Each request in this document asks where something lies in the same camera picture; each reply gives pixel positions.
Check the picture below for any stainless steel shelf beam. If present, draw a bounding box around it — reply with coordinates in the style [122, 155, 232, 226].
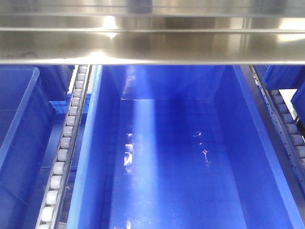
[0, 0, 305, 64]

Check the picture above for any large blue bin centre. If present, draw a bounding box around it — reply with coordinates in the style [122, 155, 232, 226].
[67, 65, 305, 229]

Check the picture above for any blue bin at left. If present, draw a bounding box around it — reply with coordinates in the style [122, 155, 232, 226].
[0, 65, 56, 229]

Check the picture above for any blue bin at right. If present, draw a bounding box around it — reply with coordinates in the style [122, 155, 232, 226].
[254, 65, 305, 122]

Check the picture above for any white roller track right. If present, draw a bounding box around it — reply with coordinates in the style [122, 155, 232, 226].
[250, 65, 305, 189]

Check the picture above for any white roller track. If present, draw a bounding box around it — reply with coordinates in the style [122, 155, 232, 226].
[35, 65, 92, 229]
[250, 65, 305, 189]

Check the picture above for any white roller track left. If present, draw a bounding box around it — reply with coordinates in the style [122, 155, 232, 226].
[35, 65, 92, 229]

